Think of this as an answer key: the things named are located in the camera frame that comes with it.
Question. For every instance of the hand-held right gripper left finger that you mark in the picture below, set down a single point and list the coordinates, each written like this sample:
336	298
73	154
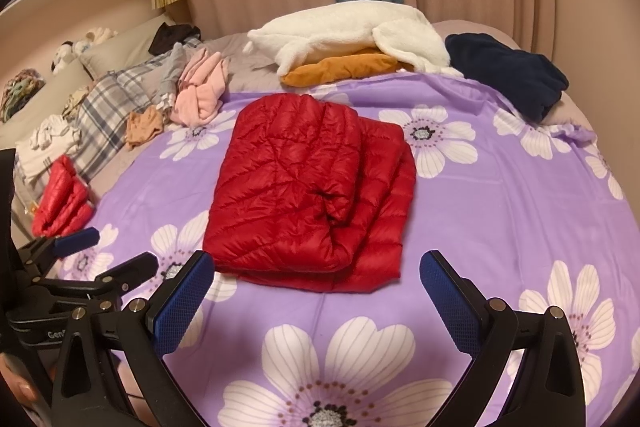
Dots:
182	297

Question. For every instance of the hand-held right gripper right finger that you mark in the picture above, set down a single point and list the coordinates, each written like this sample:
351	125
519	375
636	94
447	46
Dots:
450	302

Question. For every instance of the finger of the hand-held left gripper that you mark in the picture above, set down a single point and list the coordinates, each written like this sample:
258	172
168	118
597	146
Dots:
75	241
125	272

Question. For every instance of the red puffer jacket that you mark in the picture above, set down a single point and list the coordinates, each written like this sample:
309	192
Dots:
300	187

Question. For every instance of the person's left hand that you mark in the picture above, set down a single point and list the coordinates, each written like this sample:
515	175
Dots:
22	387

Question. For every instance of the folded shiny red jacket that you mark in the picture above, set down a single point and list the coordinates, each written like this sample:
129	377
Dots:
62	197

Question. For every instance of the purple floral bedsheet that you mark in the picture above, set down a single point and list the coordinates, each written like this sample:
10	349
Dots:
475	217

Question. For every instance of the white crumpled garment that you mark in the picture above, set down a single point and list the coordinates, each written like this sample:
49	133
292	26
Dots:
47	139

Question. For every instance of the tan small cloth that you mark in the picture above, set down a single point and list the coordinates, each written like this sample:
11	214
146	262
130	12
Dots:
145	127

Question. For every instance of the plaid grey shirt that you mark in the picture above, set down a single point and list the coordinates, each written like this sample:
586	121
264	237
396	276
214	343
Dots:
110	107

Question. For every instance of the printed cream cloth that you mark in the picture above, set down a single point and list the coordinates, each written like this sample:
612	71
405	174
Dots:
80	102

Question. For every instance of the cream cushion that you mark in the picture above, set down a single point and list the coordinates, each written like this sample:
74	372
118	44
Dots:
45	99
125	44

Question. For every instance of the multicoloured crochet cloth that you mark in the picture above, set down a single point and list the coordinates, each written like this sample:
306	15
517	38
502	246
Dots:
20	92

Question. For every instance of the white plush toy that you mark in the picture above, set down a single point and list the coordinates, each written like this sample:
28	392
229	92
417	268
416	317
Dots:
95	38
62	57

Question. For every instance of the pink garment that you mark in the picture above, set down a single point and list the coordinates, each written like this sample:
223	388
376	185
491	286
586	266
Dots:
197	97

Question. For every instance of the grey striped garment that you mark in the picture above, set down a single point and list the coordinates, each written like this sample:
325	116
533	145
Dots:
172	77

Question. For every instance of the black garment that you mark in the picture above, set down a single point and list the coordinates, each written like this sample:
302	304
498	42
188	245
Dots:
172	38

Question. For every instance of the navy fleece garment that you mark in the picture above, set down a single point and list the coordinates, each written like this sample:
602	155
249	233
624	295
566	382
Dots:
505	67

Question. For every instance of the orange garment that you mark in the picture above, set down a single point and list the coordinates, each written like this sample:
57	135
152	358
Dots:
340	67

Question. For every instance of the white fleece garment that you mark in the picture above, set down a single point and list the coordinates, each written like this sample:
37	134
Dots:
340	27

